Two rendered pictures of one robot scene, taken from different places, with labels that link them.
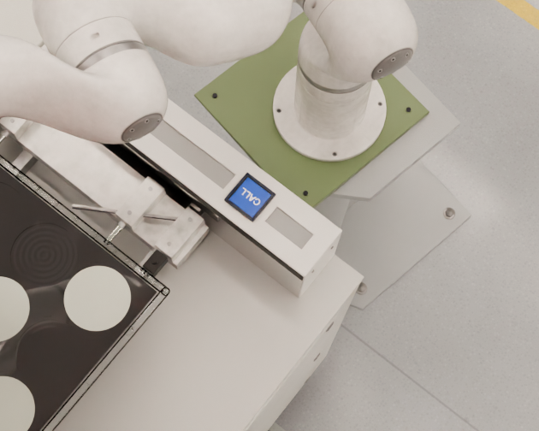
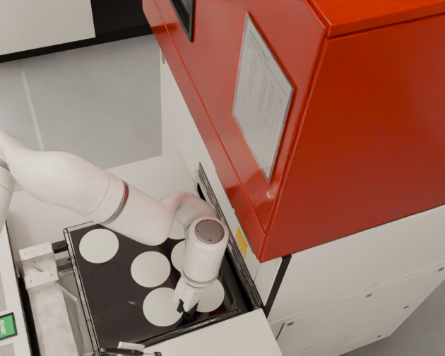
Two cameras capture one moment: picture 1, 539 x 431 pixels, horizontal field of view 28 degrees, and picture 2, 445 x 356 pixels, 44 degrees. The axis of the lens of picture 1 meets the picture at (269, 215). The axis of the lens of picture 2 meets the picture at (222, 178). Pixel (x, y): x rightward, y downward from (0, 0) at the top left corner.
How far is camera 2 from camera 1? 116 cm
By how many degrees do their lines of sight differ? 51
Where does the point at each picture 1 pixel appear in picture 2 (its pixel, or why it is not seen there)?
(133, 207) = (47, 277)
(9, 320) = (147, 259)
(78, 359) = not seen: hidden behind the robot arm
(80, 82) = (5, 138)
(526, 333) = not seen: outside the picture
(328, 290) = not seen: outside the picture
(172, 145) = not seen: outside the picture
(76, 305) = (111, 247)
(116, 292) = (87, 242)
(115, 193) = (51, 297)
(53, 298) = (119, 257)
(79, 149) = (49, 335)
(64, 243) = (95, 281)
